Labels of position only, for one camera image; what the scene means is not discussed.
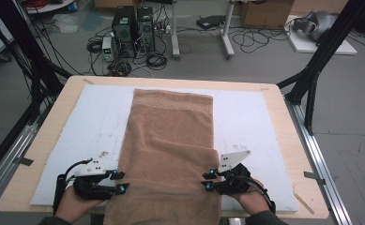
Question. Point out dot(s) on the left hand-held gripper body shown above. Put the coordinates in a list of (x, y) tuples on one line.
[(91, 184)]

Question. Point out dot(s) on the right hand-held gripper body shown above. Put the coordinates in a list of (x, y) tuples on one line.
[(235, 181)]

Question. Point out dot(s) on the brown towel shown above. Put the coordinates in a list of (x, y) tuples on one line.
[(167, 150)]

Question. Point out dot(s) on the person's right hand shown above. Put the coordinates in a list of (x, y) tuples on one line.
[(253, 200)]

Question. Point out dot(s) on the person's left hand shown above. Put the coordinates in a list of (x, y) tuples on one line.
[(73, 207)]

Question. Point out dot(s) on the white foam mat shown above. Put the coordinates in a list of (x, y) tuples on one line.
[(89, 125)]

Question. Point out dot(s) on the thin wooden stick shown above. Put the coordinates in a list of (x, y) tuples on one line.
[(303, 203)]

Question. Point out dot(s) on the white power supply unit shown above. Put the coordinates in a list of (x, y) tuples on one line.
[(107, 48)]

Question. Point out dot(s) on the large black computer tower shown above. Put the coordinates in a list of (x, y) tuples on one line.
[(124, 31)]

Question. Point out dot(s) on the slim black computer tower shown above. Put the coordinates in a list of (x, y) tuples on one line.
[(145, 29)]

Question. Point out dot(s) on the white floor board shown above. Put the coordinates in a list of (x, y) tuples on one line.
[(305, 47)]

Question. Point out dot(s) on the black flat device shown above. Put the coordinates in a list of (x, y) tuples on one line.
[(210, 22)]

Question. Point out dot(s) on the clear plastic bag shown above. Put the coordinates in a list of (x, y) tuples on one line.
[(65, 23)]

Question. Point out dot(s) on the large cardboard box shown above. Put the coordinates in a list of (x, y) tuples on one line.
[(264, 14)]

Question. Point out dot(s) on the grey rounded machine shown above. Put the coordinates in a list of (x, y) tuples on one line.
[(319, 22)]

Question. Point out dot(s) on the round white table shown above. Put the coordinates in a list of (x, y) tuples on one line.
[(50, 7)]

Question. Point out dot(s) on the grey metal bracket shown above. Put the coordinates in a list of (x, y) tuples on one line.
[(314, 176), (24, 161)]

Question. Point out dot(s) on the aluminium rail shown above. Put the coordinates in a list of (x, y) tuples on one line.
[(321, 168), (11, 156)]

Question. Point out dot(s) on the white desk frame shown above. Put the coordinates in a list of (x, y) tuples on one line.
[(175, 37)]

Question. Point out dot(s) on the black frame stand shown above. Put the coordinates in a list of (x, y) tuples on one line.
[(20, 40), (327, 43)]

